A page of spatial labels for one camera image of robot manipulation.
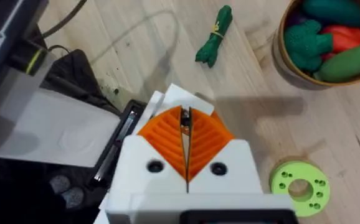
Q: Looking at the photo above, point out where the dark cable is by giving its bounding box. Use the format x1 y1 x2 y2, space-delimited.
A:
41 0 88 40

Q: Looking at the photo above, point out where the green disc with holes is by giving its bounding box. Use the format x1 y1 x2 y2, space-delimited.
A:
269 159 331 218

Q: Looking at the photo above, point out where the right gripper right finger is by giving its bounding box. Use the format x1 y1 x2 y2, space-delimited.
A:
186 106 264 195

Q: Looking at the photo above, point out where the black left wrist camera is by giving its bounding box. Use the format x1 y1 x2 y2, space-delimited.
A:
44 49 121 116

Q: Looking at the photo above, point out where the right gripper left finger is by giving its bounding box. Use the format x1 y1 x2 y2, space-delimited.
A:
107 105 188 208

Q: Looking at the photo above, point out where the wooden tub with toy vegetables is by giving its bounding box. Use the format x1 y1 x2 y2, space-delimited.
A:
271 0 360 91

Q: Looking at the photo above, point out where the green toy vegetable bundle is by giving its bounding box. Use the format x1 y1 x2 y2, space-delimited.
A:
194 4 234 68

